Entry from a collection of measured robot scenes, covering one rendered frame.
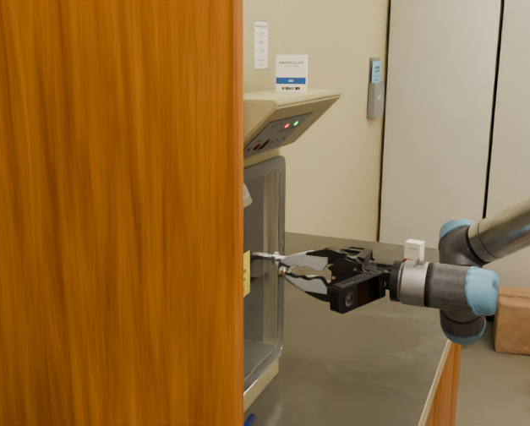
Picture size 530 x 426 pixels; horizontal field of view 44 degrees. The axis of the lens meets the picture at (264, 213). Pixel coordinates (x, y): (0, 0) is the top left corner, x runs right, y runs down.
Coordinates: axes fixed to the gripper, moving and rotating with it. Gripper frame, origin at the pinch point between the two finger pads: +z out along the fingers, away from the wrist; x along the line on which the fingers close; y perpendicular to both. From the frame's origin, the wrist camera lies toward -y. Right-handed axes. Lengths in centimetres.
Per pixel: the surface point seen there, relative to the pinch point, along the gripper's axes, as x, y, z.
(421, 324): -26, 47, -17
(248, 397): -24.0, -4.2, 5.3
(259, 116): 28.9, -21.1, -3.9
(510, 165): -23, 290, -26
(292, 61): 36.0, -2.0, -1.5
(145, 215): 15.5, -29.1, 9.7
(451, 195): -44, 290, 5
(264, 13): 43.6, 2.1, 5.3
